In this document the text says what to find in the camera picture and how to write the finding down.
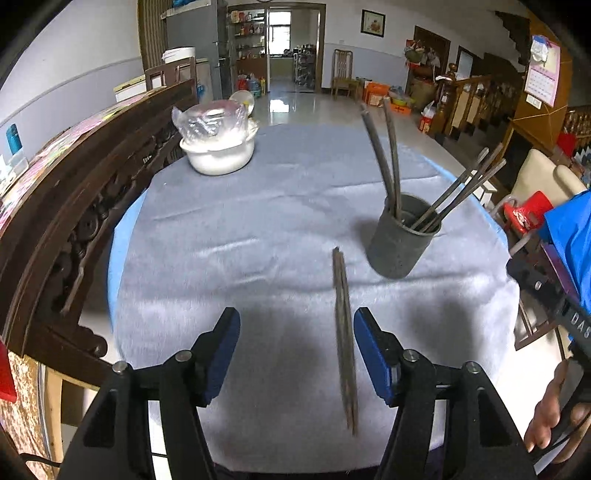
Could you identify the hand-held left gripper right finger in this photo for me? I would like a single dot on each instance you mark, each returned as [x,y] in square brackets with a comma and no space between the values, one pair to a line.
[371,355]

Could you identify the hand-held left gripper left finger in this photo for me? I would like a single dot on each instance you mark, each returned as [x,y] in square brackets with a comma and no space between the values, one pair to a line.
[221,350]

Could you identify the dark wooden chopstick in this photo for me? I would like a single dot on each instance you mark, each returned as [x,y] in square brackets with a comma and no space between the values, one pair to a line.
[471,177]
[346,350]
[355,417]
[393,152]
[376,147]
[455,182]
[475,187]
[337,295]

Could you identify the grey metal cup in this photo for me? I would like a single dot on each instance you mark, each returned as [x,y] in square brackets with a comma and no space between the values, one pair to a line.
[399,249]

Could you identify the person's right hand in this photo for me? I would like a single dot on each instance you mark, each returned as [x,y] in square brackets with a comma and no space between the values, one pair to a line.
[542,424]

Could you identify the purple-topped wooden stool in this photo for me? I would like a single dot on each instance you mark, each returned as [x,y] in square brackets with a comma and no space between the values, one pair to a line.
[531,323]

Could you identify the blue cloth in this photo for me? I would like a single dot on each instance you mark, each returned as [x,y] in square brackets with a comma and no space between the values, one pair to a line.
[572,235]

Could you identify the red plastic chair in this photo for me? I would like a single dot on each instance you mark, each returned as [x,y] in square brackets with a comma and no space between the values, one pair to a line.
[526,212]

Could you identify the grey felt tablecloth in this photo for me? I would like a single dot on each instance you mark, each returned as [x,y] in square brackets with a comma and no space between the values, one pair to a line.
[258,240]

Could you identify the cream chair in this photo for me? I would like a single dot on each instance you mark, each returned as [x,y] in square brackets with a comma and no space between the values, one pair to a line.
[540,175]

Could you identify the blue table cover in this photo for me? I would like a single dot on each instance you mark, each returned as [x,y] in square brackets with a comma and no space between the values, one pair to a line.
[121,240]

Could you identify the wooden pillar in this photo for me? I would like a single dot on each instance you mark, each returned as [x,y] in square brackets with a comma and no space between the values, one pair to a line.
[531,124]

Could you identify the white plastic basin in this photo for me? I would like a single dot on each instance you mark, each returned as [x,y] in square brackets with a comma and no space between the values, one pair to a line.
[217,159]

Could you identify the carved dark wooden sideboard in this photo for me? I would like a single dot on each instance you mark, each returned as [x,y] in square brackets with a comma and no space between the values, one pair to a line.
[69,221]

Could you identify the floral patterned cloth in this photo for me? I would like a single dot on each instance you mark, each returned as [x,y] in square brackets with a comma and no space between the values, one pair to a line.
[23,415]

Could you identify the wooden stair railing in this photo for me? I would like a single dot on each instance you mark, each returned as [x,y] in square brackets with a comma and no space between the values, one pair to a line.
[471,101]

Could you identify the red and white sack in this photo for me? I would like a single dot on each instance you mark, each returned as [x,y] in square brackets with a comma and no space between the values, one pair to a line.
[427,120]

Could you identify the red plastic item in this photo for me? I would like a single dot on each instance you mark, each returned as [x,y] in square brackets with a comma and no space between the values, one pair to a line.
[7,374]

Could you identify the clear plastic bag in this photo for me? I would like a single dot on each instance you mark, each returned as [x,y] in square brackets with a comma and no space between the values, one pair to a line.
[207,122]

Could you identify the green basin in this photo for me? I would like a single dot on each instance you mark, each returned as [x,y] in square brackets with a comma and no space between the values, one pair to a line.
[399,99]

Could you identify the orange cardboard box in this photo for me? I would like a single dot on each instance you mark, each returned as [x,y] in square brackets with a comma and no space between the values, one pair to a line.
[375,92]

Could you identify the colourful printed cover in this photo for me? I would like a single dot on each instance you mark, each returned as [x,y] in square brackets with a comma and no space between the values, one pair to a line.
[55,143]

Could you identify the blue water jug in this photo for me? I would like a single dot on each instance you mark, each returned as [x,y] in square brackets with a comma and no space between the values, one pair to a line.
[254,85]

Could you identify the red container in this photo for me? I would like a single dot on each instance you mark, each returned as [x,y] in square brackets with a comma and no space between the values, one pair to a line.
[241,84]

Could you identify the white freezer with blue print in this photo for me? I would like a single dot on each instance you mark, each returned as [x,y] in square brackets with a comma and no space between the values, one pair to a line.
[204,81]

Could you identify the brown wooden chair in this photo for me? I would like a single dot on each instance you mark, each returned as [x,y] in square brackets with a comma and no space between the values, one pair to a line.
[344,83]

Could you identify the hanging bags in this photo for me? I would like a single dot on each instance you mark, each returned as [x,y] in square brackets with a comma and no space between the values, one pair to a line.
[420,53]

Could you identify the white cabinet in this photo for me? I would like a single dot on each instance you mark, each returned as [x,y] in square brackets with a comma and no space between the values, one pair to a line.
[129,90]

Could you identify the dark wooden chair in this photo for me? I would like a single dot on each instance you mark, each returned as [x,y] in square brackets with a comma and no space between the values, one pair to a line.
[168,74]

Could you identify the teal thermos bottle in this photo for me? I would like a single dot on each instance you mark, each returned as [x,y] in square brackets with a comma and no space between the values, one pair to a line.
[14,138]

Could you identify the metal rack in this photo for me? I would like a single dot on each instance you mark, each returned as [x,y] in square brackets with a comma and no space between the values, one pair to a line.
[304,64]

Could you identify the white lidded pot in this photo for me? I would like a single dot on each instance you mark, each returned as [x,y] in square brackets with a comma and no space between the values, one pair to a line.
[178,54]

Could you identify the shelf of goods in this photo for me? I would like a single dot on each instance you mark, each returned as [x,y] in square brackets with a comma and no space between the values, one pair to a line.
[249,37]

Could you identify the grey refrigerator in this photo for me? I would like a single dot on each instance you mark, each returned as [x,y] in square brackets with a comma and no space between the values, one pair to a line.
[194,32]

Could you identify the framed picture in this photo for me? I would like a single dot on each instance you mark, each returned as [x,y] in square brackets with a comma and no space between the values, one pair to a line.
[373,23]

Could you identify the brown door curtain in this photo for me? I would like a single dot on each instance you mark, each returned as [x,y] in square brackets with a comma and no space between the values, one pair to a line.
[152,32]

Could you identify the wall calendar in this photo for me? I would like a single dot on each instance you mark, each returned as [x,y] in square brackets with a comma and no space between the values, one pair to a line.
[542,74]

